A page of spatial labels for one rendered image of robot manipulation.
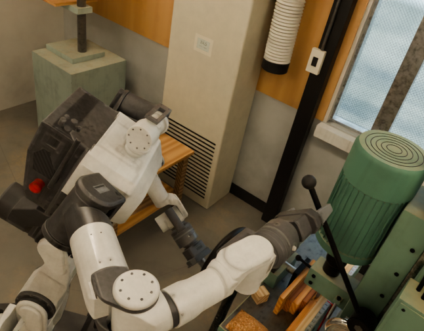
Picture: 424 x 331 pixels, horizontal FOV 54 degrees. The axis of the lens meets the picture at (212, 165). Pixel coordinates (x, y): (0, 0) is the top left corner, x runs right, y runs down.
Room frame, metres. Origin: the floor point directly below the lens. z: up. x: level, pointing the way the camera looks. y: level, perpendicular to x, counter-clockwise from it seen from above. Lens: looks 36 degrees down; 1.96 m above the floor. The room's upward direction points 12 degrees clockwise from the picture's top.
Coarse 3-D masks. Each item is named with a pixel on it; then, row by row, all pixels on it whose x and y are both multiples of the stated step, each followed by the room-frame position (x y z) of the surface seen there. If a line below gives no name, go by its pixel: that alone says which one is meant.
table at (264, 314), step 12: (312, 240) 1.14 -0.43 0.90; (300, 252) 1.07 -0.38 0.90; (312, 252) 1.08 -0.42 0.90; (324, 252) 1.09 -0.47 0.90; (300, 264) 1.01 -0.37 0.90; (288, 276) 0.94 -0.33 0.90; (276, 288) 0.88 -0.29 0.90; (252, 300) 0.82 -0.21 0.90; (276, 300) 0.84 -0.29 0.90; (252, 312) 0.78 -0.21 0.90; (264, 312) 0.78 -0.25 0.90; (288, 312) 0.80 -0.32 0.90; (264, 324) 0.74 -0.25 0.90; (276, 324) 0.75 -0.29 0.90; (288, 324) 0.76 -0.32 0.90
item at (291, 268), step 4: (308, 260) 0.94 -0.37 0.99; (288, 264) 0.94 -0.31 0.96; (288, 268) 0.93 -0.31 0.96; (292, 268) 0.93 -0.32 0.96; (300, 268) 0.90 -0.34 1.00; (304, 268) 0.91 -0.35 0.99; (288, 272) 0.92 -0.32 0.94; (292, 272) 0.92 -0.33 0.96; (296, 272) 0.88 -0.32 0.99; (300, 272) 0.89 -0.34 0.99; (292, 276) 0.88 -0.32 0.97; (296, 276) 0.87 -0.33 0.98; (292, 280) 0.88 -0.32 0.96; (288, 284) 0.88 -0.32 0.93
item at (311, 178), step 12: (312, 180) 0.78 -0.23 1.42; (312, 192) 0.78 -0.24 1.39; (324, 228) 0.74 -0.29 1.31; (336, 252) 0.72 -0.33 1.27; (348, 288) 0.68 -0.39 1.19; (360, 312) 0.66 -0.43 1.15; (372, 312) 0.67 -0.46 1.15; (348, 324) 0.64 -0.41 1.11; (360, 324) 0.63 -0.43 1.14; (372, 324) 0.64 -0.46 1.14
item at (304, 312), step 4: (316, 292) 0.87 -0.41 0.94; (320, 296) 0.86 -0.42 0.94; (308, 304) 0.82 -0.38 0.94; (304, 308) 0.80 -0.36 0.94; (308, 308) 0.80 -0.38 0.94; (304, 312) 0.78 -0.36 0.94; (308, 312) 0.79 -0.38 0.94; (300, 316) 0.77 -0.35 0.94; (304, 316) 0.77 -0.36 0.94; (296, 320) 0.75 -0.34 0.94; (300, 320) 0.75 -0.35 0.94; (292, 324) 0.73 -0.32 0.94; (296, 324) 0.74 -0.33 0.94; (288, 328) 0.72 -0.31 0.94; (292, 328) 0.72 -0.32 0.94
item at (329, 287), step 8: (320, 256) 0.90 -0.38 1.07; (320, 264) 0.86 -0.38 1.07; (312, 272) 0.84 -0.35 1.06; (320, 272) 0.83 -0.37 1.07; (304, 280) 0.85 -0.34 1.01; (312, 280) 0.83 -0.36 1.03; (320, 280) 0.82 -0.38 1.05; (328, 280) 0.81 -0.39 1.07; (336, 280) 0.81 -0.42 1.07; (352, 280) 0.83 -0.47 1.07; (312, 288) 0.83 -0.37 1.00; (320, 288) 0.82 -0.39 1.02; (328, 288) 0.81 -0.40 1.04; (336, 288) 0.79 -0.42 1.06; (344, 288) 0.79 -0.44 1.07; (352, 288) 0.80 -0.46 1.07; (328, 296) 0.80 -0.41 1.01; (344, 296) 0.78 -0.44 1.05; (344, 304) 0.77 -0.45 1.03
